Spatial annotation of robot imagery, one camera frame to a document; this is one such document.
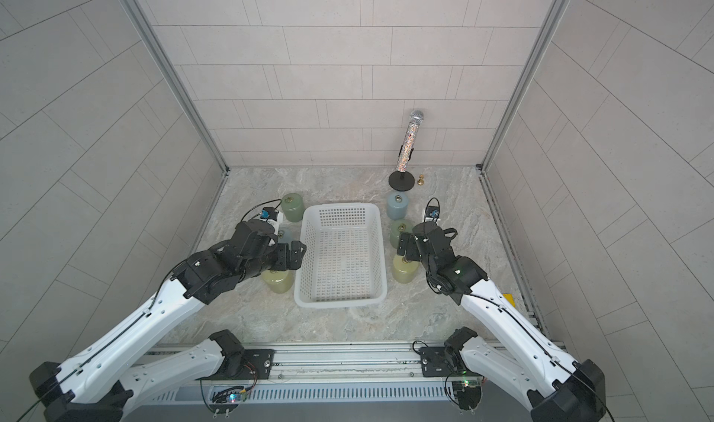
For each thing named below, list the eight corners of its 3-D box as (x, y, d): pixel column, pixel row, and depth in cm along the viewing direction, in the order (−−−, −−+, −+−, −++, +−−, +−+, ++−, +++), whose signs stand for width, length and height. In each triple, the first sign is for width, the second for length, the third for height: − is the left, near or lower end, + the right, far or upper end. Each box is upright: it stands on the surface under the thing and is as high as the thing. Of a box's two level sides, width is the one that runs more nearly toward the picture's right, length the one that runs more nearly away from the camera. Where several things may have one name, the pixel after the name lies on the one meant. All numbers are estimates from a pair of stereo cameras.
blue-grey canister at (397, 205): (387, 220, 103) (388, 207, 96) (386, 205, 107) (387, 191, 101) (407, 220, 103) (409, 207, 96) (405, 205, 107) (407, 191, 101)
